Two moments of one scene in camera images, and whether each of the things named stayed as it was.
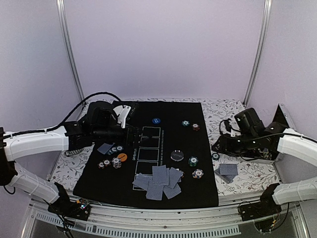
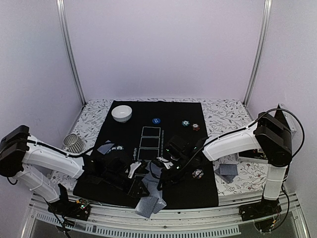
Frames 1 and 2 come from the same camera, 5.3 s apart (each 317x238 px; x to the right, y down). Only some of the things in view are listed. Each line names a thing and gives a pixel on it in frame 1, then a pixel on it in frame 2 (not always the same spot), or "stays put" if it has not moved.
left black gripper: (134, 137) -> (132, 190)
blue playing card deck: (227, 172) stays put
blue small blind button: (156, 120) stays put
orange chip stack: (195, 127) stays put
